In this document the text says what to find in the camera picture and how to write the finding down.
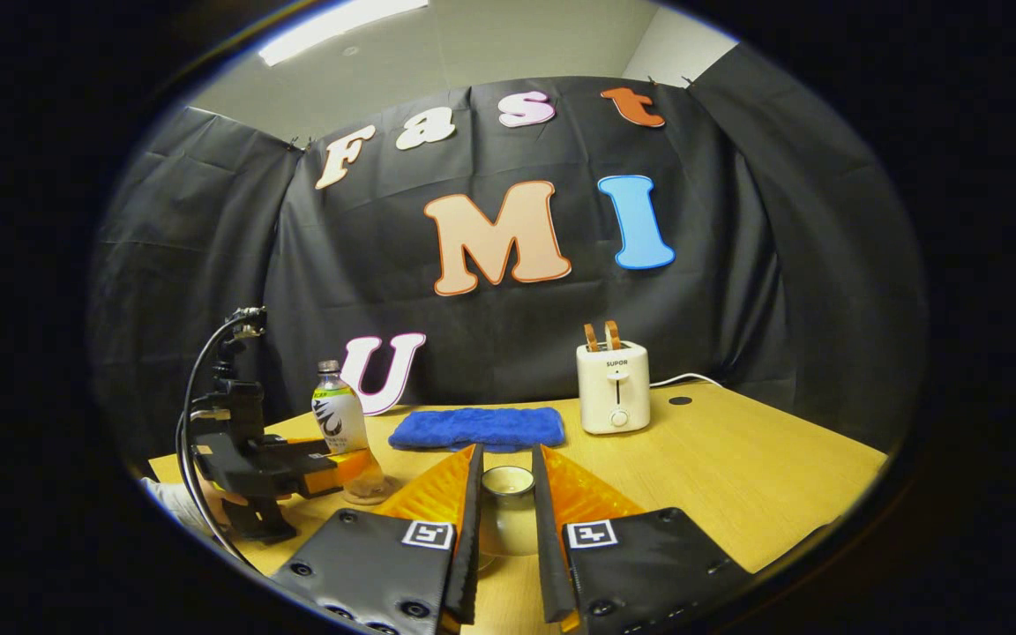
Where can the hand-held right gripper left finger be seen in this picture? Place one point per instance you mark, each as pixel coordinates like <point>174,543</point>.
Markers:
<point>470,564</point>

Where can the round cork coaster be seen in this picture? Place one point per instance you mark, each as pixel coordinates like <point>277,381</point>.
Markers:
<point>358,500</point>

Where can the blue folded towel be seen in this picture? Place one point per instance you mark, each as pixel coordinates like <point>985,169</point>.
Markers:
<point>477,428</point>

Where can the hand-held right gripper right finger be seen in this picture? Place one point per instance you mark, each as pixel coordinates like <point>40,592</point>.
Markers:
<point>552,564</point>

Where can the clear water bottle white label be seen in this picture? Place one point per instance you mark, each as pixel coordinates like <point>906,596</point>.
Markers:
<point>340,423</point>

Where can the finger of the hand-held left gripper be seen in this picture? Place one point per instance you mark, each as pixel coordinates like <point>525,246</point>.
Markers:
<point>314,450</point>
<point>332,476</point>

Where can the brown toast slice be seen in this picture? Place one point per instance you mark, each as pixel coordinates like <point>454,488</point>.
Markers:
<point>592,337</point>
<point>613,335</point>

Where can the white toaster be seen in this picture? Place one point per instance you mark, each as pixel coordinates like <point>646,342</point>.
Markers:
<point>614,392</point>

